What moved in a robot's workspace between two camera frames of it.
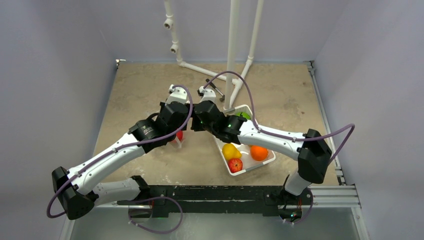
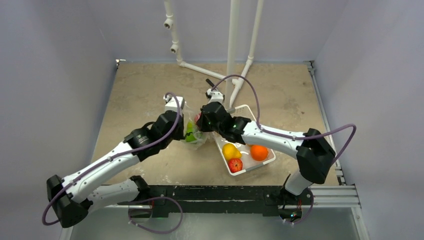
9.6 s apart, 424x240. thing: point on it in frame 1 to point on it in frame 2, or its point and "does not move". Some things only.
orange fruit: (258, 153) does not move
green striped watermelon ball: (245, 115) to (190, 137)
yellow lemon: (230, 151) does not move
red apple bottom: (235, 165) does not move
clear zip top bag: (180, 141) to (193, 135)
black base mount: (221, 200) does not move
